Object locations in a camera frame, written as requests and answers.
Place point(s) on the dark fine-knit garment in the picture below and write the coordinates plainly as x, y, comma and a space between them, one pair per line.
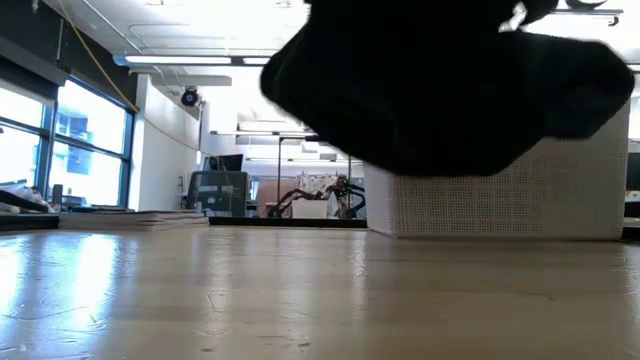
440, 90

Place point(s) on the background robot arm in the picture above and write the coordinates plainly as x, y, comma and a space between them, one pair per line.
345, 192
295, 196

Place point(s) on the white box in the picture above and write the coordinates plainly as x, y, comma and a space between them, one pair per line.
309, 209

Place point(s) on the black computer monitor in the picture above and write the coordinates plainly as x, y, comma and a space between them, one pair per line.
227, 162
633, 180

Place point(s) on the grey mesh cart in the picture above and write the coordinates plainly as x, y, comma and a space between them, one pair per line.
220, 192

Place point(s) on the stack of flat boards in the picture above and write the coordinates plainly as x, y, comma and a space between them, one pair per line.
135, 220

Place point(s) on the white perforated laundry basket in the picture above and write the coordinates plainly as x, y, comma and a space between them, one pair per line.
525, 205

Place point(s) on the black tray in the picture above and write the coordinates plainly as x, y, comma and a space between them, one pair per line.
30, 222

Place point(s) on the white plastic bag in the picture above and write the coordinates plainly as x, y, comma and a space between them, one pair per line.
20, 192

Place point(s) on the thin black stand frame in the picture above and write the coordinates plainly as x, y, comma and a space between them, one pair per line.
279, 170

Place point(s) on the black table edge rail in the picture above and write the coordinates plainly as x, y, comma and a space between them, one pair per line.
290, 222

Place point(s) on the round black ceiling camera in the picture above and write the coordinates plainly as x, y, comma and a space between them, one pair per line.
189, 97

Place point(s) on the blue window frame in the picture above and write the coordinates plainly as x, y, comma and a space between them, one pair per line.
46, 150

